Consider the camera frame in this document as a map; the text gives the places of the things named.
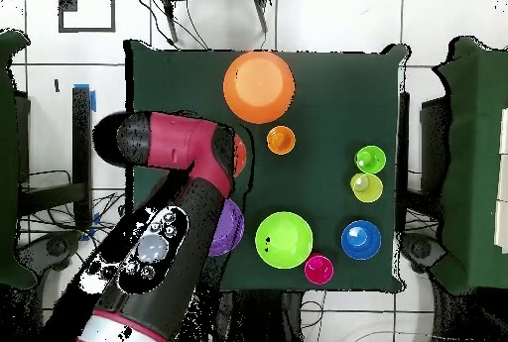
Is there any large orange bowl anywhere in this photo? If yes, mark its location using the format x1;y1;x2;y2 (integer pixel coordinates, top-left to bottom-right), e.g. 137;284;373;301
222;51;296;126

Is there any black square frame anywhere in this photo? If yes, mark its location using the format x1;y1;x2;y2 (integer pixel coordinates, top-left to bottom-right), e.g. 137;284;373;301
58;0;117;35

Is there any blue tape strip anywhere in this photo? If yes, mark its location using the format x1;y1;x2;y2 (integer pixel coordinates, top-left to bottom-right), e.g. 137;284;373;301
72;83;97;114
79;211;101;243

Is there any red cup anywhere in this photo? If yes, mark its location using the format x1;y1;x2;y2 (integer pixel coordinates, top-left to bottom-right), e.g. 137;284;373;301
304;253;335;285

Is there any small red-orange bowl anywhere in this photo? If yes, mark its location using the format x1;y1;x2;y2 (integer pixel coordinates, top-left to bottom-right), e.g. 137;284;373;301
232;134;248;178

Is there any purple bowl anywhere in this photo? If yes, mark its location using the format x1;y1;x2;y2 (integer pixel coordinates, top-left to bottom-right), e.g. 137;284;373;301
207;197;246;258

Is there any black metal stand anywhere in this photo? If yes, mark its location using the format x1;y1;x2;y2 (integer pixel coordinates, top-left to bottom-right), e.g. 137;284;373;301
17;85;93;232

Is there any light green bowl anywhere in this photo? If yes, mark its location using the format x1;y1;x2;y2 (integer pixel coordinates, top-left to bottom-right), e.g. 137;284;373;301
254;211;315;271

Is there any orange cup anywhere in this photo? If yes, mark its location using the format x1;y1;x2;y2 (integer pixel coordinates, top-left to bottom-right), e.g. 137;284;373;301
266;125;297;156

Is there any yellow cup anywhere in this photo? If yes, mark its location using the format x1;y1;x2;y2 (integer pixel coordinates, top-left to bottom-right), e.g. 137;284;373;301
349;172;385;204

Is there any green cup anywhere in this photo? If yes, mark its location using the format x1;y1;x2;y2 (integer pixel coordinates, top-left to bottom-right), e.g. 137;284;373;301
353;145;387;175

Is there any tangle of cables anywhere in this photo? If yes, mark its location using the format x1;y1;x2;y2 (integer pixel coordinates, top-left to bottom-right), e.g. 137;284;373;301
19;169;128;272

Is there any dark office chair base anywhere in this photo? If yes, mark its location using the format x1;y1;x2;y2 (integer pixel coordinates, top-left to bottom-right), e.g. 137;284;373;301
402;232;447;274
17;229;82;273

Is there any dark green table cloth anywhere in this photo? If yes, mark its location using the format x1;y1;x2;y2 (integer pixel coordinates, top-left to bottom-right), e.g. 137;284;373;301
124;39;410;292

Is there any blue bowl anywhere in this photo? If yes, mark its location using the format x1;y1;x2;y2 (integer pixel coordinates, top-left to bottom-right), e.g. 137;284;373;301
340;219;383;261

